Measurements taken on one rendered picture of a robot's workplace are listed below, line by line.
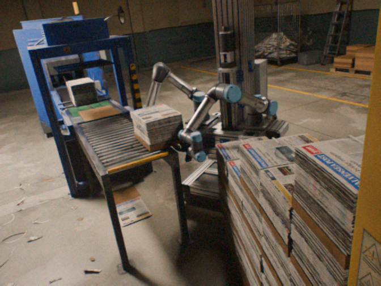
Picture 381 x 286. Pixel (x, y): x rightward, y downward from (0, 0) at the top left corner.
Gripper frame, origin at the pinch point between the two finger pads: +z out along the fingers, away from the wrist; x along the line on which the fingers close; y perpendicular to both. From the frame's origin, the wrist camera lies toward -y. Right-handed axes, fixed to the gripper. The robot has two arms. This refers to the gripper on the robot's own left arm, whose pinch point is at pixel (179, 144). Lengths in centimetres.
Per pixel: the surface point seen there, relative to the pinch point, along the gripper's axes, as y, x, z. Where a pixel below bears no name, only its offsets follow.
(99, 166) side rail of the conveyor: 1, 60, 1
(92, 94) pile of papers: 11, 27, 195
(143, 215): -78, 28, 43
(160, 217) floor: -79, 16, 32
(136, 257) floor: -79, 50, -5
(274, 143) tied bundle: 27, -13, -90
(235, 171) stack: 4, -5, -67
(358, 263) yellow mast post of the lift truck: 60, 54, -182
